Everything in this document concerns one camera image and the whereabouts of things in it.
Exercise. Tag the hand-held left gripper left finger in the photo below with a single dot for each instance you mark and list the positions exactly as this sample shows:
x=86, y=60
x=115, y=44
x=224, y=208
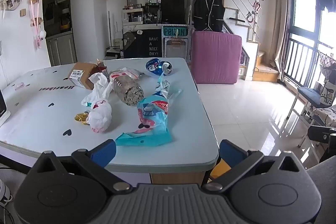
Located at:
x=103, y=153

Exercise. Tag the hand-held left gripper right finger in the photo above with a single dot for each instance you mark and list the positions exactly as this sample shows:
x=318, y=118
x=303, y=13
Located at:
x=231, y=154

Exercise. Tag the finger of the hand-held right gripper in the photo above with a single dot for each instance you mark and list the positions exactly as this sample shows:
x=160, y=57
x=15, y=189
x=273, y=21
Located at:
x=321, y=136

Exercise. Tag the round yellow waste bin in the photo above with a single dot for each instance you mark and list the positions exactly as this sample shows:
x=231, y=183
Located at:
x=221, y=170

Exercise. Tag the white pink plastic bag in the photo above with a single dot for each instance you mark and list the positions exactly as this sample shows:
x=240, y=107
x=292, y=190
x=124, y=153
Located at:
x=101, y=116

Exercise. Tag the gold foil wrapper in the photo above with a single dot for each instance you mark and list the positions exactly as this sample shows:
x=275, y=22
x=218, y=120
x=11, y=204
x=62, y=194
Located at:
x=80, y=117

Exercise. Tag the blue plastic package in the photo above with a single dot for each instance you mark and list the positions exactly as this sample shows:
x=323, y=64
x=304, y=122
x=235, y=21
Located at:
x=152, y=119

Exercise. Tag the clear plastic bottle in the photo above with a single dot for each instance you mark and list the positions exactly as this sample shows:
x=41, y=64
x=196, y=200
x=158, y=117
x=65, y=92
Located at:
x=126, y=88

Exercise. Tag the brown cardboard box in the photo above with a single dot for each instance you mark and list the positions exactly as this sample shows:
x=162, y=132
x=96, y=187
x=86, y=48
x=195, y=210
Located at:
x=81, y=74

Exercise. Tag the clear red-printed plastic bag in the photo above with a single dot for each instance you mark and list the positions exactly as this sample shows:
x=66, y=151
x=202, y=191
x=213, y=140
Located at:
x=132, y=72

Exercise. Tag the dark red wrapper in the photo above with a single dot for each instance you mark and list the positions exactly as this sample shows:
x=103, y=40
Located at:
x=101, y=66

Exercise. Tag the silver foil wrapper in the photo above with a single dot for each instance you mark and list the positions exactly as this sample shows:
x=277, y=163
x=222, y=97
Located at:
x=162, y=85

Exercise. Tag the blue drink can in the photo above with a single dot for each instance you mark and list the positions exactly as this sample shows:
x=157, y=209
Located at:
x=155, y=66

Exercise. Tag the patterned blanket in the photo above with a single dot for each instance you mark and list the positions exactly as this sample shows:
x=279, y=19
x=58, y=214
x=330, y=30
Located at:
x=326, y=115

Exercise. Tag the grey cloth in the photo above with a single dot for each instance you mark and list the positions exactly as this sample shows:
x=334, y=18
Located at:
x=329, y=187

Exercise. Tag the chair with blue cushion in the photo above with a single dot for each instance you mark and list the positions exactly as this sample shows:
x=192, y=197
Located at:
x=311, y=95

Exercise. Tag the panda print pillow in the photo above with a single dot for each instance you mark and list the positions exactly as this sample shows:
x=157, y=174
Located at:
x=329, y=92

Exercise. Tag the wooden staircase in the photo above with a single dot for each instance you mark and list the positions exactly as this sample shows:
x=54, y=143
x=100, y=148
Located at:
x=262, y=69

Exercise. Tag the pink mattress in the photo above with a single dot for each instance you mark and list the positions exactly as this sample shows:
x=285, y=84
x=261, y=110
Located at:
x=215, y=57

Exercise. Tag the balcony window with railing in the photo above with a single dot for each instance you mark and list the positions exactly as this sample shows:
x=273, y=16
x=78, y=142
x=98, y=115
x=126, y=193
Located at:
x=304, y=29

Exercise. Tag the white device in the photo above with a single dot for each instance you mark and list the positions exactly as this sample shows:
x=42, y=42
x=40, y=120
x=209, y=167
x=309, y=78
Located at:
x=3, y=111

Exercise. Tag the kitchen cabinets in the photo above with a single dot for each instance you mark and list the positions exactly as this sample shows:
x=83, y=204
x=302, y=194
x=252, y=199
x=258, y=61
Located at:
x=60, y=48

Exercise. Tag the black chalkboard sign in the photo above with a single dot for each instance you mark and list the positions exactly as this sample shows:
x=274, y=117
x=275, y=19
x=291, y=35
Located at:
x=147, y=43

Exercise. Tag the beige curtain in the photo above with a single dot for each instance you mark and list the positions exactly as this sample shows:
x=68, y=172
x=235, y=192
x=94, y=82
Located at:
x=281, y=16

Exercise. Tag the teal sign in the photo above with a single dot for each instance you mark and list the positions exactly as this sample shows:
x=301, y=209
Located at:
x=173, y=31

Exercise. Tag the white cosmetics rack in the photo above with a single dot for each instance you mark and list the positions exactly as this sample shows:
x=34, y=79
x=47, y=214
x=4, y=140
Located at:
x=132, y=16

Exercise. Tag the red hooks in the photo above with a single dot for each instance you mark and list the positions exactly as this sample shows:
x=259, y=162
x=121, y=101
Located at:
x=256, y=7

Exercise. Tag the pink hanging ornament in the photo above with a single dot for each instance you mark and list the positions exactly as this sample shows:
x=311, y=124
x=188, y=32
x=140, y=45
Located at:
x=36, y=24

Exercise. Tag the black vest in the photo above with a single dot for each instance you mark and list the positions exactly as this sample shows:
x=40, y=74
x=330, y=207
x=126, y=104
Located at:
x=209, y=10

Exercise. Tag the white chair frame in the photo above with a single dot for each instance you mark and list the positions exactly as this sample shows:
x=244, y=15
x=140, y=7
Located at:
x=305, y=134

